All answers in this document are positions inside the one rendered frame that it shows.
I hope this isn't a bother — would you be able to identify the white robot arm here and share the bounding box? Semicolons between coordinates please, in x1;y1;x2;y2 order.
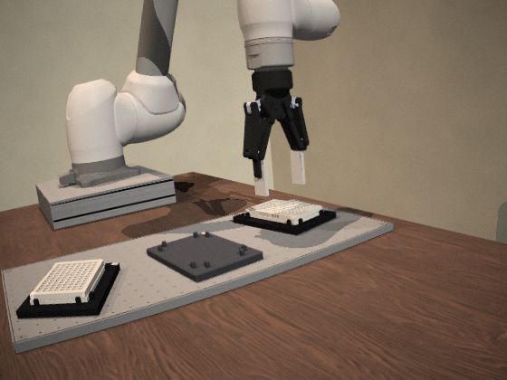
57;0;340;187

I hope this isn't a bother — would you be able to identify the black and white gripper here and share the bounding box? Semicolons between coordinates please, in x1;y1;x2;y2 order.
243;70;310;196

